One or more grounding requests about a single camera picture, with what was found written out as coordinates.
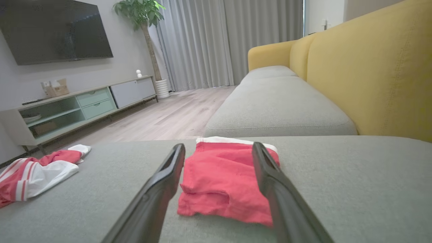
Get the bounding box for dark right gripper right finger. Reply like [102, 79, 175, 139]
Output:
[252, 142, 334, 243]

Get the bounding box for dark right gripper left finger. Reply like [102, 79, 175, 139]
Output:
[101, 143, 186, 243]

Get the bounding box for red shorts with white stripe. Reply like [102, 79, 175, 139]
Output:
[177, 136, 280, 227]

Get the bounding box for red and white numbered jersey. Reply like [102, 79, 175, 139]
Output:
[0, 144, 91, 208]

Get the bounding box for grey sofa seat cushion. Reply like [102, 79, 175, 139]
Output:
[240, 65, 297, 85]
[0, 136, 432, 243]
[204, 76, 357, 138]

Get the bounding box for white ribbed plant pot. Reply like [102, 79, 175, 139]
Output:
[155, 79, 170, 99]

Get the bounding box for white and green TV cabinet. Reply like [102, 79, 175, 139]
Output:
[0, 76, 158, 154]

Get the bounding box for wooden tissue box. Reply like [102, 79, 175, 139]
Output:
[41, 79, 70, 98]

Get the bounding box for light grey sheer curtain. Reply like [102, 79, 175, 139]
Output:
[154, 0, 234, 92]

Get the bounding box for yellow sofa backrest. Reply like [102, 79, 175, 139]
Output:
[248, 0, 432, 142]

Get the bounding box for dark grey curtain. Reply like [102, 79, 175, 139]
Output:
[223, 0, 304, 85]

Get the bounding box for green potted tree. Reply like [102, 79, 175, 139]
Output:
[112, 0, 166, 81]

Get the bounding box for black flat screen television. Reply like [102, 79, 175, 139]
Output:
[0, 0, 113, 65]

